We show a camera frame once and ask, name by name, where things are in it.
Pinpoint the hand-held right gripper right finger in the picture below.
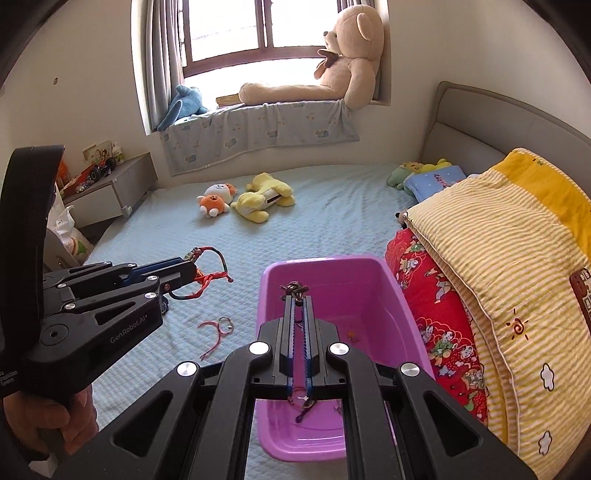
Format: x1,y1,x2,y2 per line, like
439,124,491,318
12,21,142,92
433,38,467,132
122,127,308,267
302,294,539,480

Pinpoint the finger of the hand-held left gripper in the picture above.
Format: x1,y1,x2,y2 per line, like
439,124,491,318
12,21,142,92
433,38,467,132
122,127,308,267
43,271,198,366
44,256,198,290

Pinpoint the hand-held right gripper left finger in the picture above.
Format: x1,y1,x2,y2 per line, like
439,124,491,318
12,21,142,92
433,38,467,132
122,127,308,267
50,294,303,480

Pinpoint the pink plastic basin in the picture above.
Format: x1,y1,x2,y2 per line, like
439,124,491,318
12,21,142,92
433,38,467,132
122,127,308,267
256,255,437,463

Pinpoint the multicolour braided red-cord bracelet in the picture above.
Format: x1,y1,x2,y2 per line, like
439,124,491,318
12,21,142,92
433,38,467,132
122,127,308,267
168,247,234,301

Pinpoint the person's left hand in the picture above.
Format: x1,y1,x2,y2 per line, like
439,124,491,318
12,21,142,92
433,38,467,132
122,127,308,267
2,385,100,457

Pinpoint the light blue quilted bedspread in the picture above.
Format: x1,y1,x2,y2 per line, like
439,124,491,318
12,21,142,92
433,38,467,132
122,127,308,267
81,161,416,480

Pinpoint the white plastic bag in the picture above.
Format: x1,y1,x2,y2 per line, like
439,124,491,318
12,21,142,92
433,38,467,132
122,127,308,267
44,205,95,268

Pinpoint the grey nightstand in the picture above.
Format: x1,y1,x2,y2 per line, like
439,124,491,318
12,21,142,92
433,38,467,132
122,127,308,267
62,152,160,229

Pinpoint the orange and white plush toy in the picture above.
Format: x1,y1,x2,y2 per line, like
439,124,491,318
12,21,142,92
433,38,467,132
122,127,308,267
196,182,238,219

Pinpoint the red toy car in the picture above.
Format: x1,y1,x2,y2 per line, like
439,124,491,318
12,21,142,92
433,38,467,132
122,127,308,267
69,158,117,193

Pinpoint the red printed quilt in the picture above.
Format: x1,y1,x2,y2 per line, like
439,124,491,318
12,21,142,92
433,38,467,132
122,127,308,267
385,226,492,425

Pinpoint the picture card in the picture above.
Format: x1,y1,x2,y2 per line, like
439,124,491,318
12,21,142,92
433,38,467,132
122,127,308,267
82,141,115,164

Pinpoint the blue plush toy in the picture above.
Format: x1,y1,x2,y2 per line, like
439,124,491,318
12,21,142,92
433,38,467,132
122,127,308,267
157,84,209,132

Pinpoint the pale blue printed sill cloth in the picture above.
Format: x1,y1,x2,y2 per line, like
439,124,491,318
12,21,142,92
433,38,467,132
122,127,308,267
159,98,361,177

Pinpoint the green plush toy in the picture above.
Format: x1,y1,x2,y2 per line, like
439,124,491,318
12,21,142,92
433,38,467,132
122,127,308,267
387,161,426,190

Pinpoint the blue printed pillow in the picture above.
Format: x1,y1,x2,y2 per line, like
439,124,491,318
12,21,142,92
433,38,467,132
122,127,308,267
403,164,467,203

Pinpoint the yellow striped quilt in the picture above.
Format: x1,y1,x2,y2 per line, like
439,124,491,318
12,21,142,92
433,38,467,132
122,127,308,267
404,148,591,462

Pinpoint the brown framed window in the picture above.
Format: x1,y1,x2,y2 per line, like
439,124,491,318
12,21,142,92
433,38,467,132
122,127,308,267
178,0,345,77

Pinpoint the large beige teddy bear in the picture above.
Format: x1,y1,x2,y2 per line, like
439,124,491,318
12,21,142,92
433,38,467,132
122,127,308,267
238,4,386,112

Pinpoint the grey padded headboard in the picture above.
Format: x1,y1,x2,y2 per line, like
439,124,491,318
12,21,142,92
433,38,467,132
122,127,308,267
421,80,591,208

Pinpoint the red string bracelet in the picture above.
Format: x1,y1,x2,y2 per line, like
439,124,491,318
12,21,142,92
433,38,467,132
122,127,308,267
198,316,235,361

